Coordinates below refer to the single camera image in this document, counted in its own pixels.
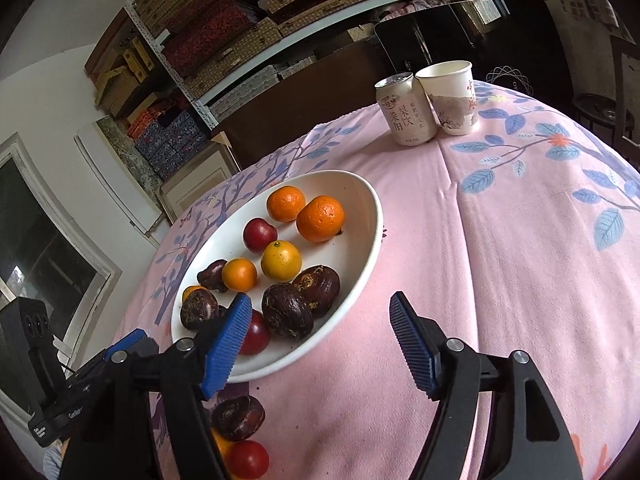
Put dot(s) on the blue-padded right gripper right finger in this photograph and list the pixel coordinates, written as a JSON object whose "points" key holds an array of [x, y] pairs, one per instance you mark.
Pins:
{"points": [[527, 437]]}

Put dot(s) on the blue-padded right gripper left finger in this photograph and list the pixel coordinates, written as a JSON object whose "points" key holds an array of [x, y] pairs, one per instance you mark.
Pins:
{"points": [[114, 437]]}

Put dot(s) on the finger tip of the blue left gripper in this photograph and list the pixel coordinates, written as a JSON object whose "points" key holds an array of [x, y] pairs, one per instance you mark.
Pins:
{"points": [[136, 343]]}

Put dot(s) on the orange mandarin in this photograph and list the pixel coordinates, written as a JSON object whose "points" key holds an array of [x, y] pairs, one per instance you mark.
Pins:
{"points": [[190, 290]]}

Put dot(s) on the large red plum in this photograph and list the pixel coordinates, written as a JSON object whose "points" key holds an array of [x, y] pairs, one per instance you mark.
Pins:
{"points": [[258, 336]]}

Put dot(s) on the yellow-orange fruit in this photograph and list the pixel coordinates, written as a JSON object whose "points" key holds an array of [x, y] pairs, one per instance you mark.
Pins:
{"points": [[224, 446]]}

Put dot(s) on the orange fruit pile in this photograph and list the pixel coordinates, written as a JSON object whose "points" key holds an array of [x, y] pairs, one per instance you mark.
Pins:
{"points": [[239, 274]]}

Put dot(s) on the large dark water chestnut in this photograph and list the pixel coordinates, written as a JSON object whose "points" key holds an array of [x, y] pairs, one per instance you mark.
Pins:
{"points": [[286, 311]]}

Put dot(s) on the small orange fruit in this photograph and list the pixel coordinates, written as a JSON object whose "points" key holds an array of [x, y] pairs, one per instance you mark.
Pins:
{"points": [[281, 261]]}

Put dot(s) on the rough-topped dark chestnut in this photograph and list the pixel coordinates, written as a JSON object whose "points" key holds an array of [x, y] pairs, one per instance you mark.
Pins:
{"points": [[319, 286]]}

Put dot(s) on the dark elongated chestnut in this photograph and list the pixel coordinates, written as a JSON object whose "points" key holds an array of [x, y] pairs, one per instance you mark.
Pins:
{"points": [[200, 307]]}

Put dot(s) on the dark chestnut pile right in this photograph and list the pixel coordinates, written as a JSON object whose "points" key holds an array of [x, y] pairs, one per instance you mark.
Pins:
{"points": [[239, 418]]}

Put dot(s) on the dark chestnut on plate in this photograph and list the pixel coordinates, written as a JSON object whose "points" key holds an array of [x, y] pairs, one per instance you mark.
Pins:
{"points": [[211, 277]]}

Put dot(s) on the small red plum pile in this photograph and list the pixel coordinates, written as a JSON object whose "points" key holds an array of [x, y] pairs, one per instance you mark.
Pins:
{"points": [[248, 460]]}

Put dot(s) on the small red plum on plate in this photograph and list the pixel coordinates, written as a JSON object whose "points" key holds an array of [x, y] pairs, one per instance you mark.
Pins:
{"points": [[258, 234]]}

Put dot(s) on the cardboard framed panel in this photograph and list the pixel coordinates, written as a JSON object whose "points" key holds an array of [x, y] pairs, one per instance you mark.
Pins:
{"points": [[211, 166]]}

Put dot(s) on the orange mandarin plate far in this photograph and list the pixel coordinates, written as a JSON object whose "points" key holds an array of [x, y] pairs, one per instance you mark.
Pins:
{"points": [[284, 204]]}

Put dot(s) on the orange mandarin plate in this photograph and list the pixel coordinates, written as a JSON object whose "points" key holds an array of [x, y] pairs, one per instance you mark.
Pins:
{"points": [[284, 204], [321, 219]]}

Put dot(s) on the orange mandarin plate right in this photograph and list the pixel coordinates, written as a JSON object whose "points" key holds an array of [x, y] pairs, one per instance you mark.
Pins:
{"points": [[321, 219]]}

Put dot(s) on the pink deer-print tablecloth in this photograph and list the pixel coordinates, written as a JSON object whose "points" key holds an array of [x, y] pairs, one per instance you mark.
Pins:
{"points": [[522, 235]]}

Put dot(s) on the shelf with boxes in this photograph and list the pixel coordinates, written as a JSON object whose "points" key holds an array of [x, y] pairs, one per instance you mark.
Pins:
{"points": [[204, 46]]}

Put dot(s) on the dark wooden cabinet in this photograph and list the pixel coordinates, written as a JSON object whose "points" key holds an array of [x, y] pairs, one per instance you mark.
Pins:
{"points": [[328, 89]]}

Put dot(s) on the white paper cup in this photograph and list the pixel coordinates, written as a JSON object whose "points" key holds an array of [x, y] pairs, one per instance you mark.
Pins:
{"points": [[450, 88]]}

